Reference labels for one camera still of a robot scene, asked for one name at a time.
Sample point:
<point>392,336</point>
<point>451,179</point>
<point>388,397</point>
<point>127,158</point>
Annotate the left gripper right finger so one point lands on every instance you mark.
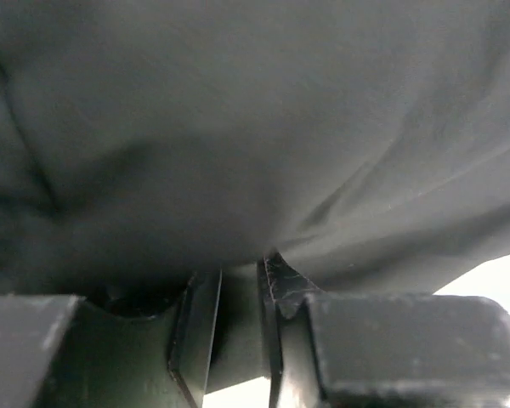
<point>332,349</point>

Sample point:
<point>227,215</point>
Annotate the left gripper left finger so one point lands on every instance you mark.
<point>65,351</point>

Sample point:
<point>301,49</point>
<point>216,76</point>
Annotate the black trousers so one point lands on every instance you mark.
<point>367,142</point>

